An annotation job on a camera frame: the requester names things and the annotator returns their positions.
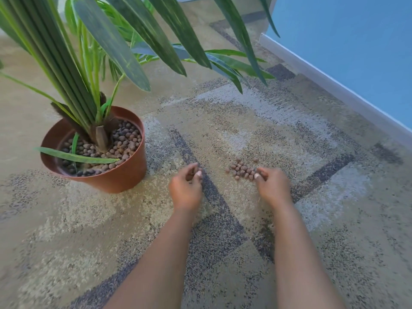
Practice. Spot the person's left hand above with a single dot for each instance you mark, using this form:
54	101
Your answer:
185	191

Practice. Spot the green palm plant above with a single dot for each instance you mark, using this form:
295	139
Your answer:
106	61

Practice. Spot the person's right fingers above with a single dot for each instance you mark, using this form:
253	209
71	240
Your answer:
260	174

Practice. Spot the terracotta plastic plant pot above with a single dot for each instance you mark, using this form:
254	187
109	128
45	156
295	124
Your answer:
106	170

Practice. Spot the person's right forearm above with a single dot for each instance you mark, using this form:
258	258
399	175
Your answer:
302	260

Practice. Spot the pile of spilled clay pebbles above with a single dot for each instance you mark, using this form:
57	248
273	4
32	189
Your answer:
242	169

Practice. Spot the white baseboard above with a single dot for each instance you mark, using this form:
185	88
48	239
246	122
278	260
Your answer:
338	90

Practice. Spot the person's right hand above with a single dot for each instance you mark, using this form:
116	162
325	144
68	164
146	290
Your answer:
275	189

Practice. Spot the person's left fingers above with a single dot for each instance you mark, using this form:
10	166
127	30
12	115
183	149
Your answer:
194	173

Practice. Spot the person's left forearm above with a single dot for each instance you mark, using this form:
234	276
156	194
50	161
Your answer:
157	263

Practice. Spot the clay pebbles filling pot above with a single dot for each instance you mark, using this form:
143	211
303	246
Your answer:
124	141

